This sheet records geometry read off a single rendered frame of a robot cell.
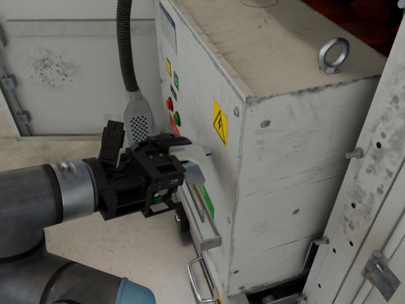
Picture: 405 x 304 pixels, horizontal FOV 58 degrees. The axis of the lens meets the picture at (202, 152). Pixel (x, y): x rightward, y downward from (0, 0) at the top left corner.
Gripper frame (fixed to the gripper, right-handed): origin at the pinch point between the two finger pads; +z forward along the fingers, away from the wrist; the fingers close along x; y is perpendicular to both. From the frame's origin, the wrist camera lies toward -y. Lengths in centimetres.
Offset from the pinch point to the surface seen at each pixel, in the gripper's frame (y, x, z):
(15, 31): -69, -5, -13
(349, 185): 19.6, 5.3, 10.5
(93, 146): -160, -113, 49
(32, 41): -69, -7, -9
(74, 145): -168, -116, 39
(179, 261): -5.6, -37.2, 6.8
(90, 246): -21.5, -41.3, -8.8
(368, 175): 22.0, 9.4, 8.3
